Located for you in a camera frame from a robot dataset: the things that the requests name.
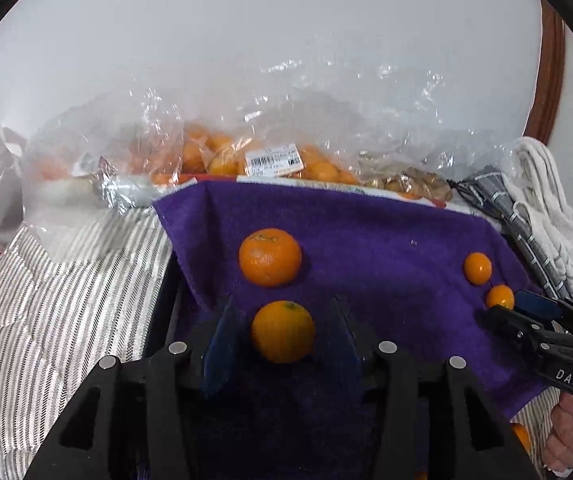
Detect large mandarin orange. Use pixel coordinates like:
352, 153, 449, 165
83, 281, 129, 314
239, 228, 302, 288

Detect striped bed quilt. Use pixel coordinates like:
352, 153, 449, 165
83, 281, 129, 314
0, 205, 567, 480

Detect brown wooden door frame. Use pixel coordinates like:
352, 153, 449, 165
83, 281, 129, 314
523, 0, 567, 146

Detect purple towel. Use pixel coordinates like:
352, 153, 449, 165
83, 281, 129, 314
151, 180, 549, 480

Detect person's right hand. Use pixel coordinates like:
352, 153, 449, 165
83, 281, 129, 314
543, 392, 573, 476

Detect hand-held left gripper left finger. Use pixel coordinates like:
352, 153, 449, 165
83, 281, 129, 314
24, 295, 240, 480

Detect white striped towel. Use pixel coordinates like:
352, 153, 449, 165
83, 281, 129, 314
509, 137, 573, 301

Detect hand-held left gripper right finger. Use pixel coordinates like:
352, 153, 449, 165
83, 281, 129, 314
330, 296, 539, 480

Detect small kumquat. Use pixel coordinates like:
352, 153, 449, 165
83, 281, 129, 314
463, 252, 493, 286
485, 284, 515, 311

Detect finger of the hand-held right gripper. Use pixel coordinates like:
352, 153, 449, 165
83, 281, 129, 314
515, 290, 573, 341
483, 306, 567, 361

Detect clear plastic bag of oranges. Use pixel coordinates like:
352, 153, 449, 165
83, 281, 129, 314
19, 55, 362, 266

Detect clear plastic bag of longans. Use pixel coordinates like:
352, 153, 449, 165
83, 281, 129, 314
351, 60, 522, 211

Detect grey checked cloth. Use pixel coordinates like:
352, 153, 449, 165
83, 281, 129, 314
449, 165, 567, 301

